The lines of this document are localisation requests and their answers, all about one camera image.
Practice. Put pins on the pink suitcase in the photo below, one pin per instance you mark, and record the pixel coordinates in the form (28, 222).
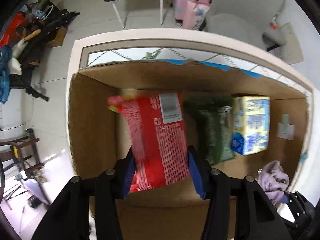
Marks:
(193, 5)

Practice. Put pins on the small cardboard box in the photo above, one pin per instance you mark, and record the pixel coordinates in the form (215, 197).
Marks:
(58, 37)

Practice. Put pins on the yellow and blue carton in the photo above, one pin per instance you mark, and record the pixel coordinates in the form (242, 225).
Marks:
(252, 127)

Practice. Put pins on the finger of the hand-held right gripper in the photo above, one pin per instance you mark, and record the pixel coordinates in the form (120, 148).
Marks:
(297, 210)

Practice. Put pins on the green snack packet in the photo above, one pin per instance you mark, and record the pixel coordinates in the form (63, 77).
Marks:
(215, 130)

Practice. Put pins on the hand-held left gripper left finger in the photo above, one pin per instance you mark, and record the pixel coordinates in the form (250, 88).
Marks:
(127, 177)

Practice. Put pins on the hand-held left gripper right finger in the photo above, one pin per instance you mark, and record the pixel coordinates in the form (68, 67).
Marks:
(197, 180)

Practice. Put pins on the dark wooden stool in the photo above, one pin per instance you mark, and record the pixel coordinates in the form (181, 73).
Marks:
(21, 160)

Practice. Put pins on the lilac cloth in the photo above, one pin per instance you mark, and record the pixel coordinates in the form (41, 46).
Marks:
(272, 180)

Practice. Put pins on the red snack packet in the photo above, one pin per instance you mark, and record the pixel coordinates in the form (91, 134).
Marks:
(156, 140)

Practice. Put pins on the pile of clutter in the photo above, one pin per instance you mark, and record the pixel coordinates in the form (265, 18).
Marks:
(27, 42)

